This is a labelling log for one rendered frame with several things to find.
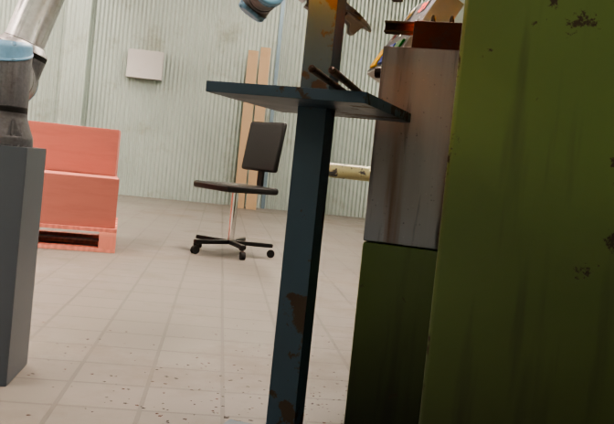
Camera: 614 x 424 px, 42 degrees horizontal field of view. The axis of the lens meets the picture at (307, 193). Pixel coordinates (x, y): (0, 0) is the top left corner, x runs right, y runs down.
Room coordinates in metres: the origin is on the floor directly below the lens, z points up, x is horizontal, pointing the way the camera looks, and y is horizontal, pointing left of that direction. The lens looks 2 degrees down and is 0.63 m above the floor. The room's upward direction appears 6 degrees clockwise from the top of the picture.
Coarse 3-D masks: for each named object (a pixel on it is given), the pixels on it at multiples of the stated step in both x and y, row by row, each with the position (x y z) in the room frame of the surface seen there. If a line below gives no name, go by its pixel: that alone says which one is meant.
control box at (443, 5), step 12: (432, 0) 2.48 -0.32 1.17; (444, 0) 2.44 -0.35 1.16; (456, 0) 2.44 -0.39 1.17; (420, 12) 2.54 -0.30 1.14; (432, 12) 2.43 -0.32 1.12; (444, 12) 2.44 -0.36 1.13; (456, 12) 2.44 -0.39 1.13; (396, 36) 2.67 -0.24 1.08; (408, 36) 2.44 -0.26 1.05; (372, 72) 2.68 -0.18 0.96
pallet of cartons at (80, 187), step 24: (48, 144) 4.95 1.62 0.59; (72, 144) 4.98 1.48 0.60; (96, 144) 5.01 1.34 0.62; (48, 168) 4.95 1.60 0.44; (72, 168) 4.98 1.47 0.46; (96, 168) 5.01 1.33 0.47; (48, 192) 4.57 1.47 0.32; (72, 192) 4.61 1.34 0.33; (96, 192) 4.64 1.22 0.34; (48, 216) 4.57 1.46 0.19; (72, 216) 4.61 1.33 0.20; (96, 216) 4.65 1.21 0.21; (48, 240) 4.89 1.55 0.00; (72, 240) 4.93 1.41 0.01; (96, 240) 4.99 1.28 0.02
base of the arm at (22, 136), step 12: (0, 108) 2.01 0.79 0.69; (12, 108) 2.03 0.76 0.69; (24, 108) 2.06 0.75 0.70; (0, 120) 2.01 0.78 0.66; (12, 120) 2.03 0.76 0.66; (24, 120) 2.06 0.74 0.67; (0, 132) 2.00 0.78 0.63; (12, 132) 2.03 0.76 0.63; (24, 132) 2.05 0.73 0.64; (0, 144) 1.99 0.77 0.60; (12, 144) 2.01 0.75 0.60; (24, 144) 2.04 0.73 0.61
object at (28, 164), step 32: (0, 160) 1.97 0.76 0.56; (32, 160) 2.04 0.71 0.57; (0, 192) 1.97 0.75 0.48; (32, 192) 2.07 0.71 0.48; (0, 224) 1.97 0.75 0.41; (32, 224) 2.11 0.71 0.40; (0, 256) 1.97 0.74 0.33; (32, 256) 2.14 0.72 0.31; (0, 288) 1.98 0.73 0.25; (32, 288) 2.18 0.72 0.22; (0, 320) 1.98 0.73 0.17; (0, 352) 1.98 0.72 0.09; (0, 384) 1.98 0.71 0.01
